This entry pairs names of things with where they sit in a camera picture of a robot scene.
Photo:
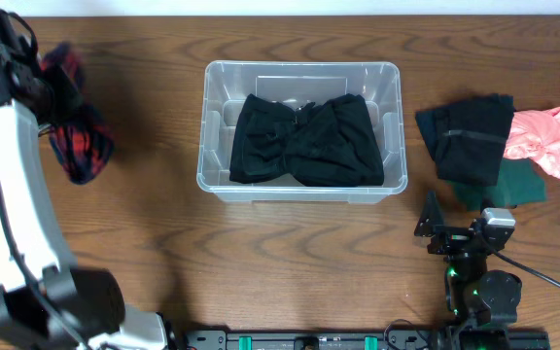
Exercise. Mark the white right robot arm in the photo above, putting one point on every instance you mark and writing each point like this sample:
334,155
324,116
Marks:
483,301

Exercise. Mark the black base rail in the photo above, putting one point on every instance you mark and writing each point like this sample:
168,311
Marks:
390,339

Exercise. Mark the black garment with tape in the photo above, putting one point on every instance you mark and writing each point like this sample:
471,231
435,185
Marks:
466,139

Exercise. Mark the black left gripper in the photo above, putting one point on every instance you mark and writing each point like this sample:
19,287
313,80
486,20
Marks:
40,85

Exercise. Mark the pink garment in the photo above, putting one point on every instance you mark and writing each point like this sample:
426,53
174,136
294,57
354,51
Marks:
535,135

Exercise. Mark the red blue plaid shirt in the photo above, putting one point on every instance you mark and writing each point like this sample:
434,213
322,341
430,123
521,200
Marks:
82,143

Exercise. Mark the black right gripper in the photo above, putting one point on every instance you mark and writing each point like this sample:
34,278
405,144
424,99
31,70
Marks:
452,236

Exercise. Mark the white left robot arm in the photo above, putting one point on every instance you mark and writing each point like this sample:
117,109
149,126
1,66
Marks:
48,301

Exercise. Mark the dark green garment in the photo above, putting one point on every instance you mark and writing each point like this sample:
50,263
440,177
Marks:
518,183

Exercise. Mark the clear plastic storage bin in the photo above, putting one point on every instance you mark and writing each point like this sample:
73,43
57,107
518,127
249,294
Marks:
294,84

